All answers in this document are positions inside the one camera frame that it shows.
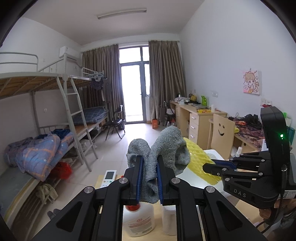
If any yellow foam net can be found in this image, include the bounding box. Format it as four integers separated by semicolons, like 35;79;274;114
183;138;221;186

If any grey sock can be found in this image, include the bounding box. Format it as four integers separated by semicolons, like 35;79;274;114
126;126;190;204

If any person's right hand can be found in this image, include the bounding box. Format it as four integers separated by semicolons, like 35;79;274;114
259;199;296;219

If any blue spray bottle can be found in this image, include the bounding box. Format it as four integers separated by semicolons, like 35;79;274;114
234;147;242;157

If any patterned desk mat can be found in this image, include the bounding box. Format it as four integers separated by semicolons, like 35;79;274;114
228;116;264;153

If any white foam box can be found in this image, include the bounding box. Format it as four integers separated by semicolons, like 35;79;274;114
177;149;238;205

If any wooden smiley chair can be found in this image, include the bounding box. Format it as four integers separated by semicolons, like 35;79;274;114
207;114;235;160

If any white remote control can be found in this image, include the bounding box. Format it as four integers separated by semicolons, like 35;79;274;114
100;170;116;188

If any white lotion bottle red pump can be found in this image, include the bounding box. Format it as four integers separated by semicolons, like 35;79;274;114
123;202;155;237

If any wooden desk with drawers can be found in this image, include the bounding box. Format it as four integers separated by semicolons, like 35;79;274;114
170;101;227;150

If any metal bunk bed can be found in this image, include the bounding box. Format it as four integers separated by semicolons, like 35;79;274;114
0;52;110;176

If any blue orange quilt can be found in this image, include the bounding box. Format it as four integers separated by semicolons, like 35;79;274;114
3;129;74;181

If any orange bag on floor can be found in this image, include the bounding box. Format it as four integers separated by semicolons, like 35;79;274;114
152;119;159;130

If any black folding chair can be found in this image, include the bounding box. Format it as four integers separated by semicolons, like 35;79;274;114
104;105;125;140

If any blue plaid mattress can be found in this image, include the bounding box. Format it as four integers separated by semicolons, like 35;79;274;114
72;106;108;126

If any right brown curtain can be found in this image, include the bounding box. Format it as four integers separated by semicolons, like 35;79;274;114
149;41;186;119

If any brown curtain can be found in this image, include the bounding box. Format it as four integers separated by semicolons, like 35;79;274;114
149;41;186;119
80;44;124;119

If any balcony glass door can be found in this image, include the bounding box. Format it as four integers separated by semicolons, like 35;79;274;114
119;46;150;123

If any left brown curtain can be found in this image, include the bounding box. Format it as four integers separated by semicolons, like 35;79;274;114
80;44;124;119

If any white air conditioner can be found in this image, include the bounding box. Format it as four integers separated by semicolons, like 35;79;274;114
59;46;81;60

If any ceiling tube light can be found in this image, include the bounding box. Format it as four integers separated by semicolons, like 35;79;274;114
97;8;147;20

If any anime wall picture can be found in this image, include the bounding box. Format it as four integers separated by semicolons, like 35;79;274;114
243;68;260;95

